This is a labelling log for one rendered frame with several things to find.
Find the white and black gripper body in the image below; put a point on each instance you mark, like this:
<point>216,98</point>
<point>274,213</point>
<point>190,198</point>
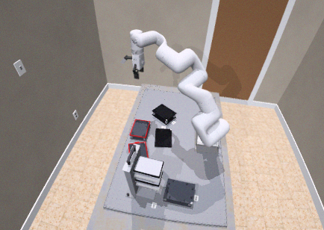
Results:
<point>138,60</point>

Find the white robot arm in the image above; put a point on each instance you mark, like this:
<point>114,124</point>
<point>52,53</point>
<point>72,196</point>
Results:
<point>209,130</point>

